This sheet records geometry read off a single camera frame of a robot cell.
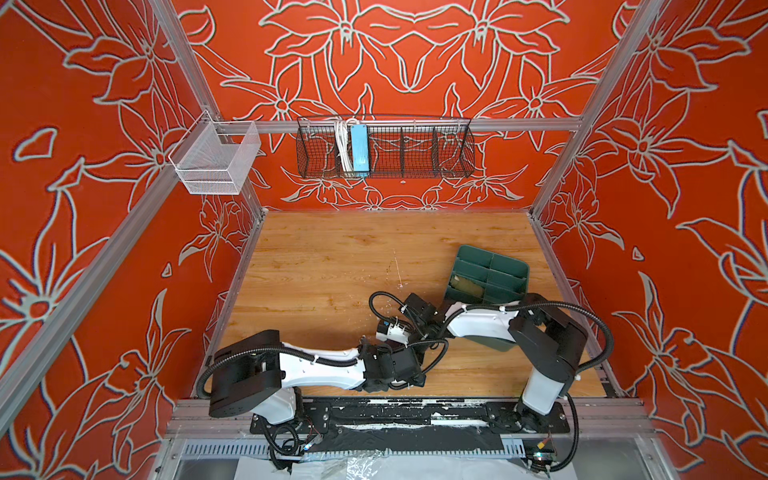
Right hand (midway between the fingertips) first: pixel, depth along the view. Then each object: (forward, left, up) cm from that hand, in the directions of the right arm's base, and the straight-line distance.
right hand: (392, 364), depth 81 cm
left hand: (+2, +1, +1) cm, 3 cm away
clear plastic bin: (+55, +55, +31) cm, 84 cm away
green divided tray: (+27, -30, +1) cm, 41 cm away
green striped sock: (+22, -24, +5) cm, 33 cm away
